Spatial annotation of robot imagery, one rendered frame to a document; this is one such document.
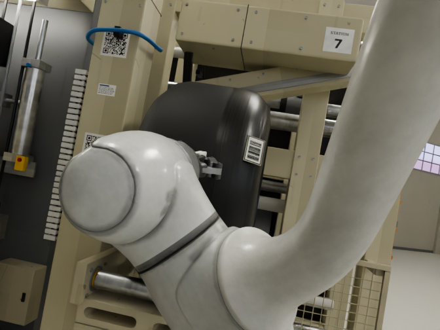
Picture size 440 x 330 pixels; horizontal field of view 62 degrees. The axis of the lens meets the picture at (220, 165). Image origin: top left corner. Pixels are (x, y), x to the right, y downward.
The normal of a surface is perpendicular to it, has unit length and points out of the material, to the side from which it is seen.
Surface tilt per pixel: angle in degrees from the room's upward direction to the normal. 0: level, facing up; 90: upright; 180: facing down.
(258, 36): 90
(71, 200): 102
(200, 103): 48
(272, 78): 90
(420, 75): 122
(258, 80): 90
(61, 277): 90
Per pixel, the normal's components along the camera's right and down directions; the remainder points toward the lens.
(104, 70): -0.12, -0.06
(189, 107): 0.01, -0.65
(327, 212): -0.76, 0.22
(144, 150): 0.61, -0.68
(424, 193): 0.40, 0.04
